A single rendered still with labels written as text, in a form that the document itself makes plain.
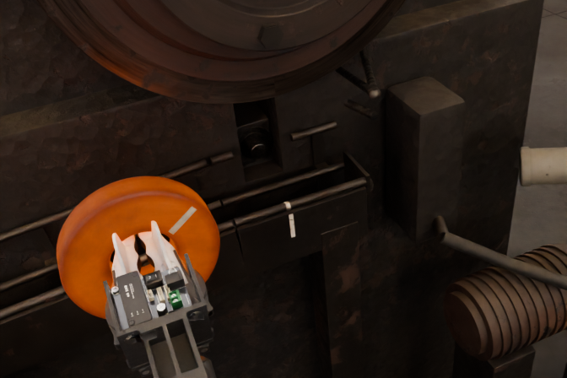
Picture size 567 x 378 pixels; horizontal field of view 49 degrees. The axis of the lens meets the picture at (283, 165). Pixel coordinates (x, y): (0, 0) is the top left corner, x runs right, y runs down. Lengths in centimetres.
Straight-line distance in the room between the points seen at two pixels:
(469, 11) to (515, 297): 43
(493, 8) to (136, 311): 70
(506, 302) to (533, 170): 20
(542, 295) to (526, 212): 100
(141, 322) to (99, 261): 14
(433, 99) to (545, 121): 157
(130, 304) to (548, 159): 67
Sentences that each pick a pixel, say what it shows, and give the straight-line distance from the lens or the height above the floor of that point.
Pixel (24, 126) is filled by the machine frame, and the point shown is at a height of 87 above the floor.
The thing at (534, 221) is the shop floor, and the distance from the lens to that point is 197.
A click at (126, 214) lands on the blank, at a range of 60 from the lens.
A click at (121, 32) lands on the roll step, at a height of 101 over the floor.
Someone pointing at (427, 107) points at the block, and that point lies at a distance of 87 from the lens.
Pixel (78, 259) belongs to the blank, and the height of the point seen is 85.
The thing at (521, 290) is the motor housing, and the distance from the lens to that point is 100.
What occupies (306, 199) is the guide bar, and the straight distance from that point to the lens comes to 85.
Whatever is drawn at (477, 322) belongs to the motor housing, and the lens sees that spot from 97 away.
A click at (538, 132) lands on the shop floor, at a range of 238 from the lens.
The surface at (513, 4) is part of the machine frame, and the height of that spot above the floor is 87.
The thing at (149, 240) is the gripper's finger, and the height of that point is 85.
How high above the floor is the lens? 123
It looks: 34 degrees down
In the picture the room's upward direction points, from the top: 7 degrees counter-clockwise
